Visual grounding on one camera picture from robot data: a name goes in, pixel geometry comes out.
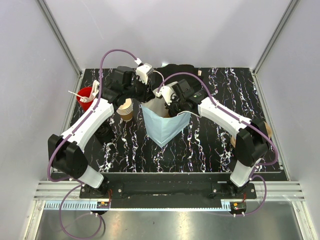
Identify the stack of paper cups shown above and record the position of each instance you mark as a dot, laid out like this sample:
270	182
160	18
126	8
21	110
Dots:
126	110

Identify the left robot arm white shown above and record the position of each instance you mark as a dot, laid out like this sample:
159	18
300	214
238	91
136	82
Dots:
66	151

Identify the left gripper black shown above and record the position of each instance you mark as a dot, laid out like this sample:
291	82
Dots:
147	94

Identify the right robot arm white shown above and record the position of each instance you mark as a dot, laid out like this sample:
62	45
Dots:
251	137

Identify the brown cup carrier on table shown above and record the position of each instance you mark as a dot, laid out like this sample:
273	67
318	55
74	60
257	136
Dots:
269	134

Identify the red cup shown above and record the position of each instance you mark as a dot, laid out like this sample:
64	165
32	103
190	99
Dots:
85	98

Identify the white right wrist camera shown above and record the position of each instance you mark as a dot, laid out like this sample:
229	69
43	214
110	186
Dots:
167	93

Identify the blue white paper bag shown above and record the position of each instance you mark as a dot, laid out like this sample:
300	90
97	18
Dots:
159	126

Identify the black folded cloth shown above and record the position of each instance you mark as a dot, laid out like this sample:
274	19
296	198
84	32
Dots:
171	69

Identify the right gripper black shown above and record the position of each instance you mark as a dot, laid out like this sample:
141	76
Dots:
170	107

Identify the stack of black lids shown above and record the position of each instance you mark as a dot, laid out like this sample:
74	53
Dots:
104	133

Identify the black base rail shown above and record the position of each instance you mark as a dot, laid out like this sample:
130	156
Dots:
168	190

